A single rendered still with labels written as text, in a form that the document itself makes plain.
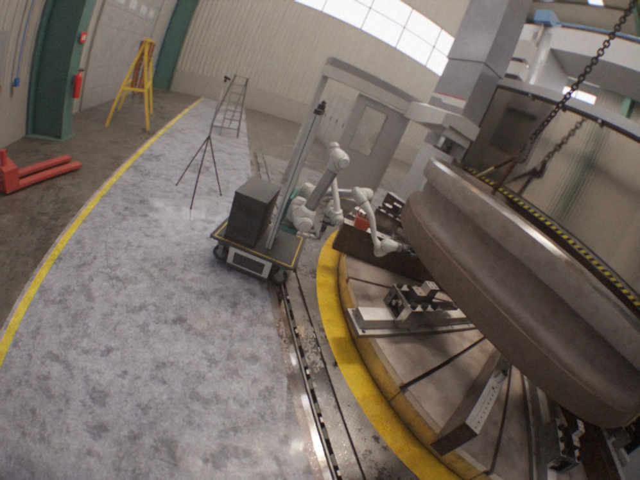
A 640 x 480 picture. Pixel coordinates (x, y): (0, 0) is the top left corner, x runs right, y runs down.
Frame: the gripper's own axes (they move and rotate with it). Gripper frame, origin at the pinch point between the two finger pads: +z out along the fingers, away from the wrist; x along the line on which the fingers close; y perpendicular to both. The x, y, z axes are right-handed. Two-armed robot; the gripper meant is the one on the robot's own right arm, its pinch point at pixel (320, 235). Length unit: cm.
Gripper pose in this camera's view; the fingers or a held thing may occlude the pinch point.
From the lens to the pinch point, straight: 277.5
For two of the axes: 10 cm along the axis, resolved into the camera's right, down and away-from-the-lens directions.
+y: -9.3, -3.7, -0.7
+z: -3.6, 8.1, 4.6
